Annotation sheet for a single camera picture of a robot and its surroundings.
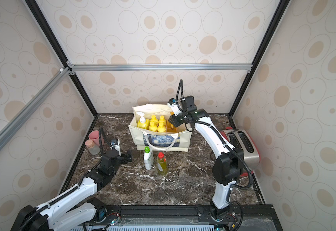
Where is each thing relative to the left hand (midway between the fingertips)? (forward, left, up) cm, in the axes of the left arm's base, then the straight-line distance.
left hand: (127, 147), depth 83 cm
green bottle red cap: (-10, -20, -1) cm, 23 cm away
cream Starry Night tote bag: (+6, -30, -1) cm, 31 cm away
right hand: (+16, -29, +10) cm, 35 cm away
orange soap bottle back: (+17, -14, +7) cm, 23 cm away
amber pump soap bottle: (+11, -24, +6) cm, 27 cm away
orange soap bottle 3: (+10, -20, +6) cm, 23 cm away
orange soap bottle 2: (+16, -20, +7) cm, 26 cm away
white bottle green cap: (-6, -13, -1) cm, 14 cm away
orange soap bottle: (+11, -14, +6) cm, 19 cm away
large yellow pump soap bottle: (+13, -8, +7) cm, 17 cm away
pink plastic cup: (+13, +26, -6) cm, 30 cm away
